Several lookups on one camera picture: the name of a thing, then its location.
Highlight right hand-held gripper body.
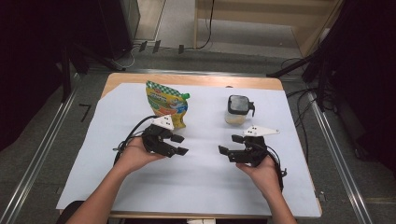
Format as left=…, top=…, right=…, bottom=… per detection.
left=242, top=125, right=280, bottom=168

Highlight person's left hand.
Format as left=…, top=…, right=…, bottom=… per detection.
left=113, top=136, right=166, bottom=175

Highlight black chair seat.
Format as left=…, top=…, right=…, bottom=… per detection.
left=56, top=200, right=86, bottom=224

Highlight black hanging cable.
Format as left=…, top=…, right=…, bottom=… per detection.
left=195, top=0, right=216, bottom=50

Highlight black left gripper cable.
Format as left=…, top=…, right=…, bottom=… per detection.
left=112, top=115, right=160, bottom=165

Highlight white table mat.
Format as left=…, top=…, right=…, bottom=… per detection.
left=55, top=82, right=322, bottom=218

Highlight white floor cable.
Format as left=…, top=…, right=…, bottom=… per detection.
left=108, top=46, right=138, bottom=71

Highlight black floor cables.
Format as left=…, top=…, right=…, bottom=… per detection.
left=281, top=57, right=317, bottom=157

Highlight black tripod stand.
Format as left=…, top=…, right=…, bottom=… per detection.
left=265, top=46, right=337, bottom=113

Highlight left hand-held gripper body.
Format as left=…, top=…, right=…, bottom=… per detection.
left=141, top=115, right=176, bottom=158

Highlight black curtain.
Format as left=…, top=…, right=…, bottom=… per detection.
left=311, top=0, right=396, bottom=172
left=0, top=0, right=104, bottom=152

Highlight yellow refill pouch green cap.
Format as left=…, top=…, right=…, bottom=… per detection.
left=145, top=80, right=191, bottom=129

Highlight person's right hand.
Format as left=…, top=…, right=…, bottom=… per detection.
left=235, top=154, right=283, bottom=201

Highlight silver crosswise floor rail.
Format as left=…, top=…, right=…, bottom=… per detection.
left=74, top=68, right=300, bottom=78

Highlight light wooden frame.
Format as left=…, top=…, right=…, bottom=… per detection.
left=192, top=0, right=345, bottom=59

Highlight clear jar with black lid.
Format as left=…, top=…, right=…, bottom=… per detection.
left=224, top=94, right=256, bottom=126

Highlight black metal stand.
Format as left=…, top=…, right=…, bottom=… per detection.
left=60, top=43, right=125, bottom=104

